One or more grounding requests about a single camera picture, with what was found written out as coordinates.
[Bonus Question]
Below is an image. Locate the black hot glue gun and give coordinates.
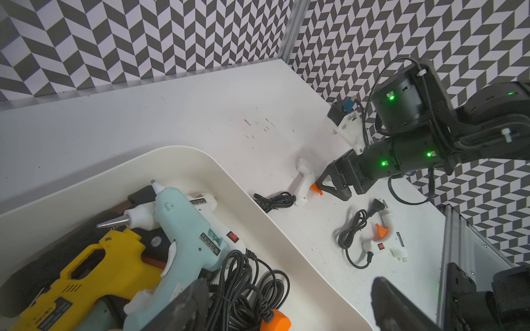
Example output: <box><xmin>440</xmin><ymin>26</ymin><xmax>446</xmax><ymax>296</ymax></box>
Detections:
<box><xmin>1</xmin><ymin>186</ymin><xmax>155</xmax><ymax>318</ymax></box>

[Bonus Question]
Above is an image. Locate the aluminium rail frame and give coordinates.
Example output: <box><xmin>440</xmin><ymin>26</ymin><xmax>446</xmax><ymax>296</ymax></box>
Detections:
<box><xmin>436</xmin><ymin>205</ymin><xmax>516</xmax><ymax>330</ymax></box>

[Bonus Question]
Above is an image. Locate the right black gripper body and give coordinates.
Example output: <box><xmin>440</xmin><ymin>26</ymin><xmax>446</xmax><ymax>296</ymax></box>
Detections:
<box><xmin>316</xmin><ymin>58</ymin><xmax>455</xmax><ymax>202</ymax></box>

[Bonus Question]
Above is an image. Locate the mint glue gun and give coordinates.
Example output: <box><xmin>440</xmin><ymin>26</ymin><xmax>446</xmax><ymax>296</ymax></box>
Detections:
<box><xmin>124</xmin><ymin>180</ymin><xmax>229</xmax><ymax>330</ymax></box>

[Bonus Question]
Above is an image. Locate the small white glue gun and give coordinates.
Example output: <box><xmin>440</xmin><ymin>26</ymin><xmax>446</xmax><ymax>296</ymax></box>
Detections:
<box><xmin>97</xmin><ymin>191</ymin><xmax>247</xmax><ymax>253</ymax></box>

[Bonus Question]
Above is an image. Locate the white glue gun pile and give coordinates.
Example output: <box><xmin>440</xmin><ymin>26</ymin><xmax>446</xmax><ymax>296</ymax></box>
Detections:
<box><xmin>293</xmin><ymin>158</ymin><xmax>324</xmax><ymax>207</ymax></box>

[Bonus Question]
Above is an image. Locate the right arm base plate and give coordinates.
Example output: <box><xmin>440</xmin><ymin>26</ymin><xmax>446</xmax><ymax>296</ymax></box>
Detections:
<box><xmin>442</xmin><ymin>263</ymin><xmax>529</xmax><ymax>330</ymax></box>

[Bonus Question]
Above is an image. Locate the orange glue gun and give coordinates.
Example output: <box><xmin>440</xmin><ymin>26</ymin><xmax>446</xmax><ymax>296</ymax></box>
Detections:
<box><xmin>259</xmin><ymin>309</ymin><xmax>292</xmax><ymax>331</ymax></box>

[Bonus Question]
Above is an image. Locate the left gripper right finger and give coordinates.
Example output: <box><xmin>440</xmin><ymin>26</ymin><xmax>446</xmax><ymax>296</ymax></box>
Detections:
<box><xmin>371</xmin><ymin>277</ymin><xmax>440</xmax><ymax>331</ymax></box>

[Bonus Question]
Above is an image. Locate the cream plastic storage box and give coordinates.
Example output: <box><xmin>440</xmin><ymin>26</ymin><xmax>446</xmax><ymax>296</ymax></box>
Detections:
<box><xmin>1</xmin><ymin>146</ymin><xmax>370</xmax><ymax>330</ymax></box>

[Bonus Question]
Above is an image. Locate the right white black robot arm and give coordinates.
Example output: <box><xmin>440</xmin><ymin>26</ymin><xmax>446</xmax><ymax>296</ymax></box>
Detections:
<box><xmin>315</xmin><ymin>58</ymin><xmax>529</xmax><ymax>201</ymax></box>

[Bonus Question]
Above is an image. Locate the yellow glue gun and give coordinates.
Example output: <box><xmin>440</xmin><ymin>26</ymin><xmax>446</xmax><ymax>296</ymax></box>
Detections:
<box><xmin>10</xmin><ymin>230</ymin><xmax>162</xmax><ymax>330</ymax></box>

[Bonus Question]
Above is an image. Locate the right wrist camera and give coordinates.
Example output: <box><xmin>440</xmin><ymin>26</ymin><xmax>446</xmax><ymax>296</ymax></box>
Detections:
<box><xmin>326</xmin><ymin>98</ymin><xmax>365</xmax><ymax>155</ymax></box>

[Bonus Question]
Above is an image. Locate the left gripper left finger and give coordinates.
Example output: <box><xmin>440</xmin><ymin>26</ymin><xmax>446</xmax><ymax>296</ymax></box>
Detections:
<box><xmin>142</xmin><ymin>278</ymin><xmax>210</xmax><ymax>331</ymax></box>

